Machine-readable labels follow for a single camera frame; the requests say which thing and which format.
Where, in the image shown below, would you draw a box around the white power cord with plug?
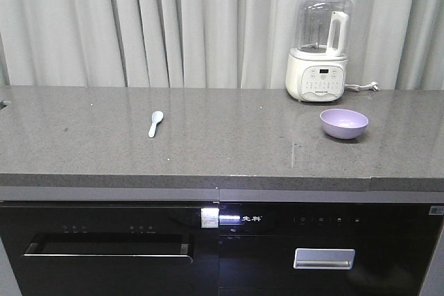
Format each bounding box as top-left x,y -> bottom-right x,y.
345,82 -> 379,92

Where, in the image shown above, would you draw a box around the light blue plastic spoon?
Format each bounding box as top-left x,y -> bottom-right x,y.
148,110 -> 164,138

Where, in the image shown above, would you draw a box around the black built-in dishwasher right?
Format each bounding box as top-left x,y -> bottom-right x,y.
219,202 -> 443,295

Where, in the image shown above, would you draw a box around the purple plastic bowl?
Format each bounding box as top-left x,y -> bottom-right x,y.
320,108 -> 369,139

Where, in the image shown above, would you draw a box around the white pleated curtain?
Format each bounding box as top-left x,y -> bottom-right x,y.
1,0 -> 443,89

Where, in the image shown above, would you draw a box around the black built-in oven left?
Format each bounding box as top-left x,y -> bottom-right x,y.
1,202 -> 219,295

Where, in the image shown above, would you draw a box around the white blender with clear jar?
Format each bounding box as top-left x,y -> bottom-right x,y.
285,0 -> 353,103

